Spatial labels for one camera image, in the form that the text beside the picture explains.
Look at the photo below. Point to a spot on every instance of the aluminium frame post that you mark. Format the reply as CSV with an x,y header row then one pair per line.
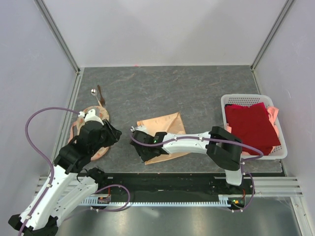
x,y
272,32
57,34

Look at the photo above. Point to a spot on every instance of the floral oven mitt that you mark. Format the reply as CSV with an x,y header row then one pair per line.
x,y
79,123

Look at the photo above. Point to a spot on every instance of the red cloth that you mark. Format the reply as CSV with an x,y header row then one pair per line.
x,y
251,125

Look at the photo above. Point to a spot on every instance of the peach cloth napkin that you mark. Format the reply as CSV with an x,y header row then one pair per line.
x,y
169,123

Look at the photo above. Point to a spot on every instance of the grey slotted cable duct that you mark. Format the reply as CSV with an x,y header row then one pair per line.
x,y
95,201

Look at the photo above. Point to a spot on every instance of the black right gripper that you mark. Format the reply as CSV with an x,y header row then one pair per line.
x,y
143,157

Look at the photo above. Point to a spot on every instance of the pink cloth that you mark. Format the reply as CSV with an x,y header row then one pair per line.
x,y
274,115

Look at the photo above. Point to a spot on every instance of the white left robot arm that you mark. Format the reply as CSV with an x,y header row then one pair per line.
x,y
49,208

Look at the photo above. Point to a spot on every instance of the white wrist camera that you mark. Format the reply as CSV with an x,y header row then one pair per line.
x,y
141,128
90,116

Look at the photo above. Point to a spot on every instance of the right aluminium frame post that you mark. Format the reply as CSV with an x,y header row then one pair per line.
x,y
272,32

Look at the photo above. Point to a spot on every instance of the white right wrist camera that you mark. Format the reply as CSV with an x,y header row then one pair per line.
x,y
141,128

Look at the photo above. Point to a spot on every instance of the metal spoon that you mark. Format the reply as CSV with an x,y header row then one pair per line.
x,y
94,93

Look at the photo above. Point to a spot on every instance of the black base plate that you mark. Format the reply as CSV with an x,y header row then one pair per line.
x,y
167,186

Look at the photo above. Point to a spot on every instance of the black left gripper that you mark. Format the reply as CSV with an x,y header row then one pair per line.
x,y
113,134

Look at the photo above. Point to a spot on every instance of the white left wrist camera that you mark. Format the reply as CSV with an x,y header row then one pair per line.
x,y
90,116

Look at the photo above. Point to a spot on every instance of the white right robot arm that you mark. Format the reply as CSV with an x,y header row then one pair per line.
x,y
221,146

